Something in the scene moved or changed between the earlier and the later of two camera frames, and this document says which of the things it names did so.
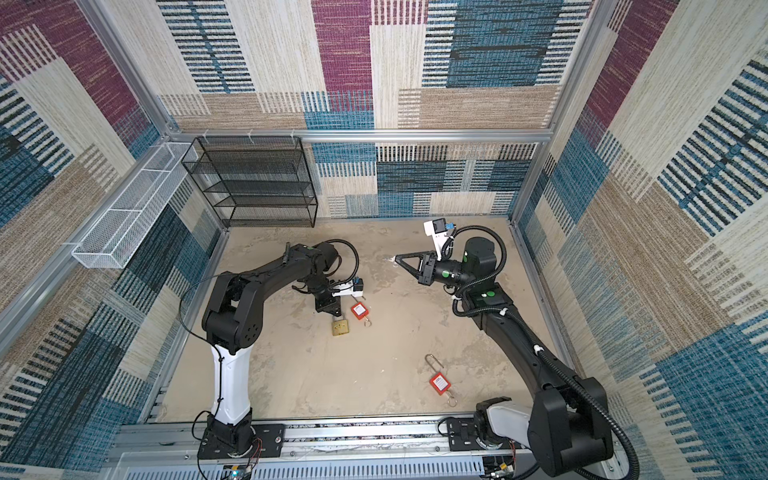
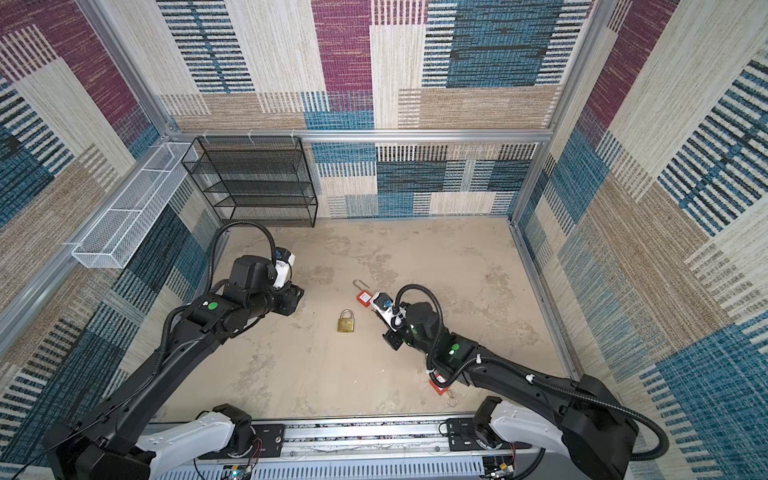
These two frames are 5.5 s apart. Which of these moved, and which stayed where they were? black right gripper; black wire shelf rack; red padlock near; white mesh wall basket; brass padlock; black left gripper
Moved: black right gripper; brass padlock; black left gripper
Stayed: red padlock near; black wire shelf rack; white mesh wall basket
